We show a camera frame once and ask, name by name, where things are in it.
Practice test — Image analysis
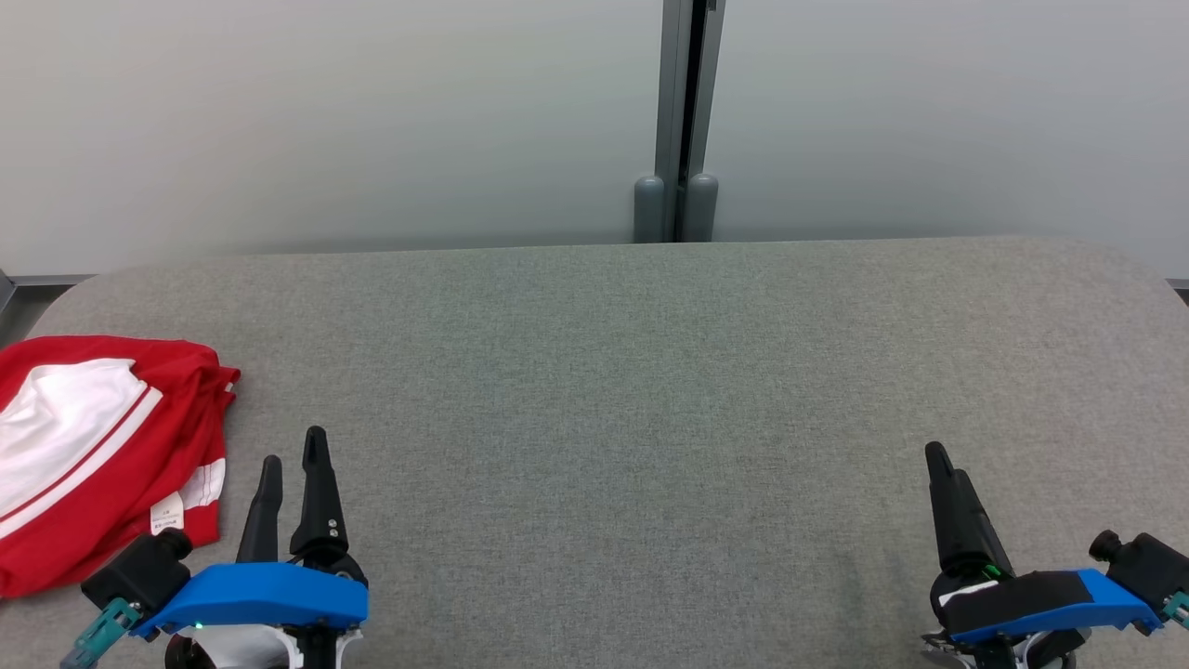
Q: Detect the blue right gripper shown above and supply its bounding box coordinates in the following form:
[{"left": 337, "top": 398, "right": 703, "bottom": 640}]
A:
[{"left": 924, "top": 441, "right": 1164, "bottom": 648}]

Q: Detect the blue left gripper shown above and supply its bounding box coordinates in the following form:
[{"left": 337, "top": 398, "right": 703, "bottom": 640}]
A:
[{"left": 130, "top": 426, "right": 370, "bottom": 644}]

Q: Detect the red basketball jersey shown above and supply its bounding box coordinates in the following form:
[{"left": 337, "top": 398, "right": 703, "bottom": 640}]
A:
[{"left": 0, "top": 336, "right": 222, "bottom": 600}]

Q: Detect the grey fabric sofa cushion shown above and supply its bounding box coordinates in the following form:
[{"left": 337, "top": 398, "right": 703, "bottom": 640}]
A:
[{"left": 0, "top": 235, "right": 1189, "bottom": 669}]

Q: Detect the teal left camera connector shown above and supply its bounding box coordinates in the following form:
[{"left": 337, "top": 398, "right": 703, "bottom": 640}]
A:
[{"left": 60, "top": 597, "right": 142, "bottom": 669}]

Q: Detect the grey cylinder post foot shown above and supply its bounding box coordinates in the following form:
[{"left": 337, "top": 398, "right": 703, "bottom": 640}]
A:
[
  {"left": 685, "top": 174, "right": 719, "bottom": 243},
  {"left": 634, "top": 174, "right": 667, "bottom": 244}
]

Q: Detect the grey vertical partition post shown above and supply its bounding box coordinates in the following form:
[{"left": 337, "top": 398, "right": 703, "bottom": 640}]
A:
[{"left": 655, "top": 0, "right": 727, "bottom": 244}]

